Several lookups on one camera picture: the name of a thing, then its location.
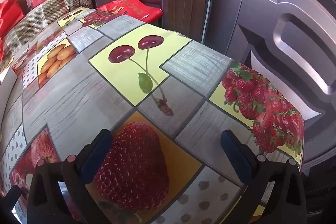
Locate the red printed gift bag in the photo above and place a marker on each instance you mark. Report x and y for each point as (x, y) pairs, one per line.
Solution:
(131, 7)

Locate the fruit print tablecloth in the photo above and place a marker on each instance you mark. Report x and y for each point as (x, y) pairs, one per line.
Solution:
(78, 87)

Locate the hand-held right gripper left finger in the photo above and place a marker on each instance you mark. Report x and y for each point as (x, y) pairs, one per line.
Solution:
(98, 150)

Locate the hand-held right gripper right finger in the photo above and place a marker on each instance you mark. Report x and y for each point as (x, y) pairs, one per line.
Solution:
(236, 155)

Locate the glossy red tote bag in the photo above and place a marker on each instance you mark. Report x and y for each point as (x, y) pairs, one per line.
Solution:
(9, 11)

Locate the plaid blanket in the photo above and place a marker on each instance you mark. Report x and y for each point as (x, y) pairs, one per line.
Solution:
(39, 16)

